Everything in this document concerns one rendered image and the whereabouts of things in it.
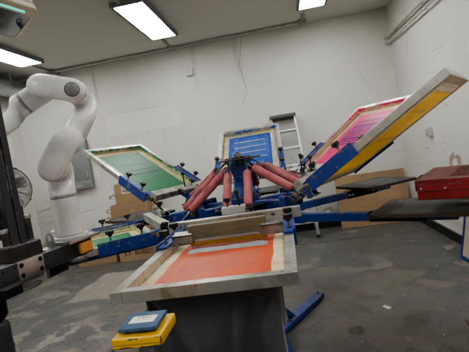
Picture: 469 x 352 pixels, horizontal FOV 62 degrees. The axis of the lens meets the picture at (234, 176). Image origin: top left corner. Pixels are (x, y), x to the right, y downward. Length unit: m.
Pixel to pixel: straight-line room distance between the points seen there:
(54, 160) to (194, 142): 4.60
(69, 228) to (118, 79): 4.99
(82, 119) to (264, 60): 4.63
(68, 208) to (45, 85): 0.45
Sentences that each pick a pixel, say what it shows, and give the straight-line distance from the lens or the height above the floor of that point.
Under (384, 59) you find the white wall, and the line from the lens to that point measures 6.13.
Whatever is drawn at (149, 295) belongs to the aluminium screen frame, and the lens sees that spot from 1.27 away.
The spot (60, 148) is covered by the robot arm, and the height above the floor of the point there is 1.47.
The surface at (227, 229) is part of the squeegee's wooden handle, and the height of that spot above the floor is 1.02.
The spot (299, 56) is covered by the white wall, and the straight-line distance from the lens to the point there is 5.98.
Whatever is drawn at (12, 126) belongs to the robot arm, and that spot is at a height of 1.59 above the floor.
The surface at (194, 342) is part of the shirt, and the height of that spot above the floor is 0.76.
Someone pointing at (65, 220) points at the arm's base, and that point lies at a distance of 1.58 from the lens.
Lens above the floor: 1.37
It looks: 4 degrees down
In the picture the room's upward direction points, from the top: 9 degrees counter-clockwise
